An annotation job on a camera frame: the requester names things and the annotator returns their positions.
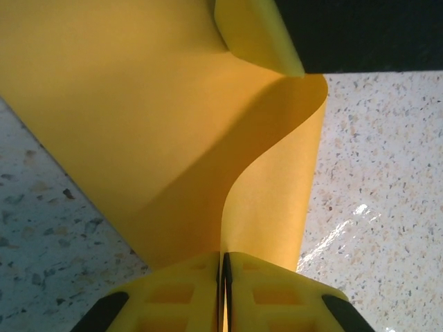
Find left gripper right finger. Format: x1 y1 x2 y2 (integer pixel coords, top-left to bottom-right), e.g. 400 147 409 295
224 251 377 332

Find yellow square paper sheet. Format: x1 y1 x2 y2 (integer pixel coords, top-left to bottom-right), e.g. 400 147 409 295
0 0 329 271

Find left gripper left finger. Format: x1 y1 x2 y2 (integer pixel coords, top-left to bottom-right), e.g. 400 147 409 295
78 251 222 332

